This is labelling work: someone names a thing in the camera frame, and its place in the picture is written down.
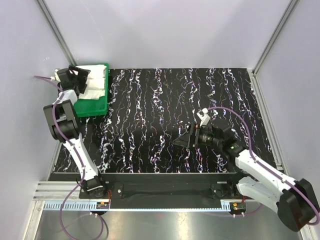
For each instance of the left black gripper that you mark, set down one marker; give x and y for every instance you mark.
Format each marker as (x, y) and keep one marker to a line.
(83, 77)

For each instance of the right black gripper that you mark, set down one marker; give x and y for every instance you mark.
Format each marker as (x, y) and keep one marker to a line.
(184, 140)

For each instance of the large white towel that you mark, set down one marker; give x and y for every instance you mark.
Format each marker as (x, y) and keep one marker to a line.
(97, 71)

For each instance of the small white towel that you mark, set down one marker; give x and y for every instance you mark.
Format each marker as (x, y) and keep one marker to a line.
(95, 89)

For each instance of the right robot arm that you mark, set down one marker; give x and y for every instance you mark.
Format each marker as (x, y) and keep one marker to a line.
(294, 201)

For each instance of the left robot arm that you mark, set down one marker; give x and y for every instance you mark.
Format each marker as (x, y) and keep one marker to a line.
(64, 124)

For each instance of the green plastic tray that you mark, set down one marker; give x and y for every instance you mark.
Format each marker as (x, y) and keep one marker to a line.
(94, 107)

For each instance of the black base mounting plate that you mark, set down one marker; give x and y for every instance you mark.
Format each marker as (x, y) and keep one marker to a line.
(178, 188)

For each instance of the right connector board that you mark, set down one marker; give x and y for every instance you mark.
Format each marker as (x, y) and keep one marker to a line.
(238, 206)

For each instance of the connector board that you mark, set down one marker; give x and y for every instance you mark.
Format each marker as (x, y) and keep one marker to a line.
(238, 206)
(102, 205)

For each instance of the left connector board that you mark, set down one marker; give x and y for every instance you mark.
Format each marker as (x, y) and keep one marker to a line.
(102, 205)

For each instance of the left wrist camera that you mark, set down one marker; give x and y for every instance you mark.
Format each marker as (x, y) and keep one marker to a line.
(55, 77)

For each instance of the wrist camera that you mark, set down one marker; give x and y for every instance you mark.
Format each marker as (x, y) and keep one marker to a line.
(55, 77)
(204, 117)

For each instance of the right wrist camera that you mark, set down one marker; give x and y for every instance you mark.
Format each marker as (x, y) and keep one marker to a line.
(204, 117)

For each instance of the aluminium frame rail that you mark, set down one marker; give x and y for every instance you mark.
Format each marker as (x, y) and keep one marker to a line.
(58, 190)

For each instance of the grey slotted cable duct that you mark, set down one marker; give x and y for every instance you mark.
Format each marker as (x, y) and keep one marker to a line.
(120, 206)

